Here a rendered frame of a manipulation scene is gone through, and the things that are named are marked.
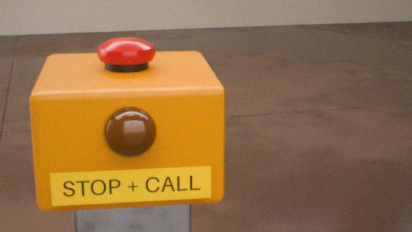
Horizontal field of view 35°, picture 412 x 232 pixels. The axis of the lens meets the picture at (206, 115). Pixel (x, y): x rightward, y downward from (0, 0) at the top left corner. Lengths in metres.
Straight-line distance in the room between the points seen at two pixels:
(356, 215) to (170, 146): 2.44
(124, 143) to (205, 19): 6.94
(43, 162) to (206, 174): 0.10
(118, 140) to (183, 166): 0.05
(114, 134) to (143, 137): 0.02
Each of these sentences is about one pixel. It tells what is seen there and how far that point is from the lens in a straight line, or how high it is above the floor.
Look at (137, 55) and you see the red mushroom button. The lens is 0.44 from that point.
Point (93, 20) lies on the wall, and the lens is 7.14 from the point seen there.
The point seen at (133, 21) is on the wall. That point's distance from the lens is 7.19.
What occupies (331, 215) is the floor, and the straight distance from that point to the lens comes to 2.80.
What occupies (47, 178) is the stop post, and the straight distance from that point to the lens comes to 0.42.
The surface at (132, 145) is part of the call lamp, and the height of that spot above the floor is 1.05.
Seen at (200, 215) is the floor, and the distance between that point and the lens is 2.75.
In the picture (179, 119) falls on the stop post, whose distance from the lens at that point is 0.41.
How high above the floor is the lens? 1.18
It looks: 17 degrees down
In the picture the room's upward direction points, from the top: straight up
